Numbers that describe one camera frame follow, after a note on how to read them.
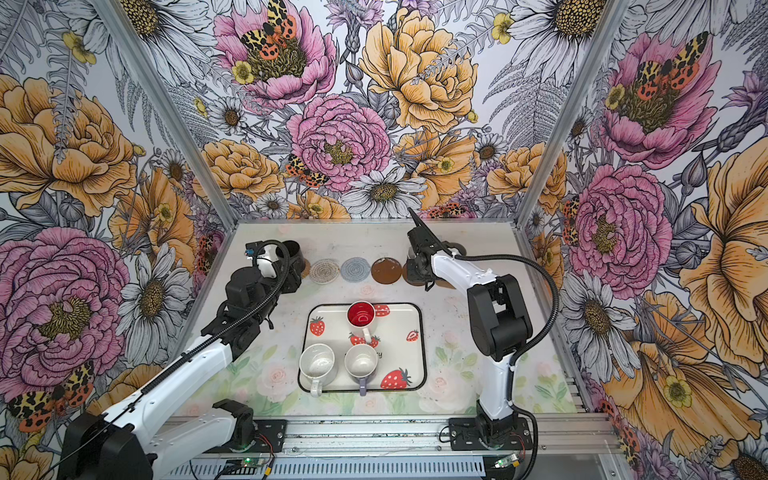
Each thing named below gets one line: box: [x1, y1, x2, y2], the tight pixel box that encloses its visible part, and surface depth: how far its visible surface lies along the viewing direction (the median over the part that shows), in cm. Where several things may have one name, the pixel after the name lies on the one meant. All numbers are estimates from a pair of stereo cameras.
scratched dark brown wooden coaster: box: [371, 257, 402, 285], surface depth 108 cm
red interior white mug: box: [346, 300, 375, 344], surface depth 91 cm
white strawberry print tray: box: [298, 302, 428, 393], surface depth 92 cm
